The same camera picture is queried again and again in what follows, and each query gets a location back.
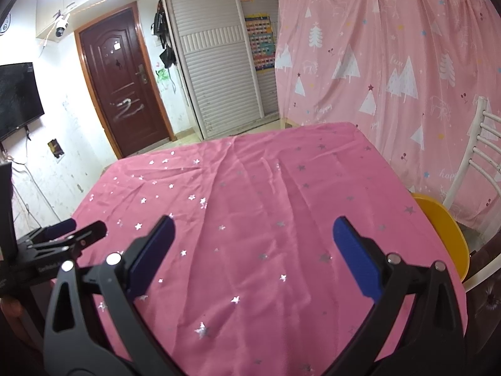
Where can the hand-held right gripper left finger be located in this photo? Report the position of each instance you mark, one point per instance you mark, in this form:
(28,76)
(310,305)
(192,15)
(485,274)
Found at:
(152,262)

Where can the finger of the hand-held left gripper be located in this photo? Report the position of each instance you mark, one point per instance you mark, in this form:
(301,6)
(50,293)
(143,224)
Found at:
(58,228)
(78,239)

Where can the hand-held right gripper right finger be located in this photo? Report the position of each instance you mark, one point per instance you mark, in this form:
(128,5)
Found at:
(356,262)

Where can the pink star tablecloth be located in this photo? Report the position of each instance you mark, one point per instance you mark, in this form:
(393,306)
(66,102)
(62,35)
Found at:
(254,203)

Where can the dark tufted seat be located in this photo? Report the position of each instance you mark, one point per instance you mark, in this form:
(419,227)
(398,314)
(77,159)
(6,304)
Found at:
(485,321)

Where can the dark brown door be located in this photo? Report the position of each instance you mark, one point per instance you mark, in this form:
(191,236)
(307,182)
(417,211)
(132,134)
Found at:
(121,86)

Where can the white metal chair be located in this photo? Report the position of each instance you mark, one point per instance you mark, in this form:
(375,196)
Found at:
(475,141)

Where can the white louvered wardrobe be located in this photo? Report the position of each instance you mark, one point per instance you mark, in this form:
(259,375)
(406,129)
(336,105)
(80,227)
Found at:
(219,78)

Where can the pink tree print curtain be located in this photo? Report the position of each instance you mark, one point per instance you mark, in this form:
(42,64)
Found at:
(391,66)

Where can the black hanging bag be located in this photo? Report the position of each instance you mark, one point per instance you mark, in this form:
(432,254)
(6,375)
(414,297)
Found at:
(159,23)
(167,58)

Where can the colourful grid poster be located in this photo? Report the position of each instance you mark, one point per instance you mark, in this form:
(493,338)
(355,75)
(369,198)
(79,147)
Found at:
(260,43)

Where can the black wall television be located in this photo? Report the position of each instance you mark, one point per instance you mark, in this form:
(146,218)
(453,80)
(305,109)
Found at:
(17,98)

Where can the wooden bed frame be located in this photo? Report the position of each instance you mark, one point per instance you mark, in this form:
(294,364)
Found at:
(289,123)

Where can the white security camera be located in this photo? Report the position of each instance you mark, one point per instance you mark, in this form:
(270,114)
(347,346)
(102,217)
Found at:
(62,27)

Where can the round wall clock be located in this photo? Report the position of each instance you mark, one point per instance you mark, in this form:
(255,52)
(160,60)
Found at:
(4,25)

